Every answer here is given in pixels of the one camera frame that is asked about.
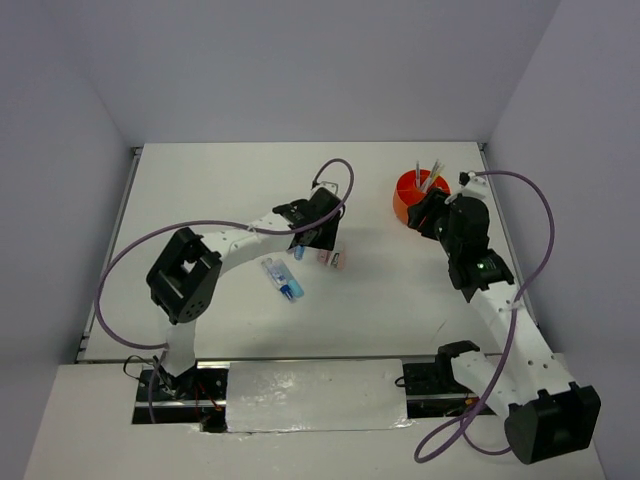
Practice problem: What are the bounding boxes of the clear yellow pen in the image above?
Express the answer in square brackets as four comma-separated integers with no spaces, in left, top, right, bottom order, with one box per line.
[426,165,444,189]

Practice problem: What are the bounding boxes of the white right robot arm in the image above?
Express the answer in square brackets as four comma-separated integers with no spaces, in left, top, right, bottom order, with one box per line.
[408,189,601,464]

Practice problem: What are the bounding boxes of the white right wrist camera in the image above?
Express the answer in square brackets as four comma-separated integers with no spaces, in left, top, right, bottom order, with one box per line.
[445,171,490,205]

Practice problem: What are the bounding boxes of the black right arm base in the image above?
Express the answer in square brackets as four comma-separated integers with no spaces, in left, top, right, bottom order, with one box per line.
[394,361,478,419]

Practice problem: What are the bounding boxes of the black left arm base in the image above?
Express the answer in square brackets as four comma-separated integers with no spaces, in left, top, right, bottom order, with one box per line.
[122,355,229,433]

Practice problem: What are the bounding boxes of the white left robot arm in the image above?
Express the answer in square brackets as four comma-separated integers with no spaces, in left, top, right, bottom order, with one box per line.
[146,187,343,399]

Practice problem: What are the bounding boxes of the clear purple pen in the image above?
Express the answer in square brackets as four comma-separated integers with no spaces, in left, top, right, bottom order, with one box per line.
[415,161,421,188]

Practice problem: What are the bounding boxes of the silver foil sheet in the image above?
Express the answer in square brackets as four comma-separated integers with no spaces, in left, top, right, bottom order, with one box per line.
[225,359,412,433]

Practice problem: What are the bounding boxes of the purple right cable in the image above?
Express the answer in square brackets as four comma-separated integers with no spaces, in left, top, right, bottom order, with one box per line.
[414,169,556,464]

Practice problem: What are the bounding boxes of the orange round organizer container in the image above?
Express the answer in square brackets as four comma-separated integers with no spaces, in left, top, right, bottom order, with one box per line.
[392,169,431,225]

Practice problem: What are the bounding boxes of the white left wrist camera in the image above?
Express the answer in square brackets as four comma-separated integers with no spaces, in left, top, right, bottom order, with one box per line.
[311,180,339,197]

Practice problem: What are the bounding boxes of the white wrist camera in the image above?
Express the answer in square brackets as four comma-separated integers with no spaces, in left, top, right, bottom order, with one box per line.
[445,171,490,205]
[311,180,339,197]

